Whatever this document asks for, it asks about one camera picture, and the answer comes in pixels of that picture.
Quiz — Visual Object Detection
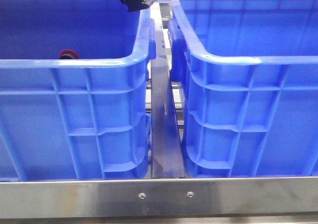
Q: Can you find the blue bin front right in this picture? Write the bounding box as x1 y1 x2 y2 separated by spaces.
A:
168 0 318 178

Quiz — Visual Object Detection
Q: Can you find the metal roller rack frame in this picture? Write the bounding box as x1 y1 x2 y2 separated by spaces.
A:
0 0 318 220

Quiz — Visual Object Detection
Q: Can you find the red push button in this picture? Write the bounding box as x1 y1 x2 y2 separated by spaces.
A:
59 49 79 59

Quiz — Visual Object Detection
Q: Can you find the dark metal divider rail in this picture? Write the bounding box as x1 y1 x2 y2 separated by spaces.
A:
150 26 186 179

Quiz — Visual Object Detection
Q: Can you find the blue bin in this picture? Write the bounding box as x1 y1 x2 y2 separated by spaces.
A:
0 0 156 182
168 0 318 178

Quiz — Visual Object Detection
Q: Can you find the blue bin front left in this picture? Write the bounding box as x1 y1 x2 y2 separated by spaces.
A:
0 0 156 182

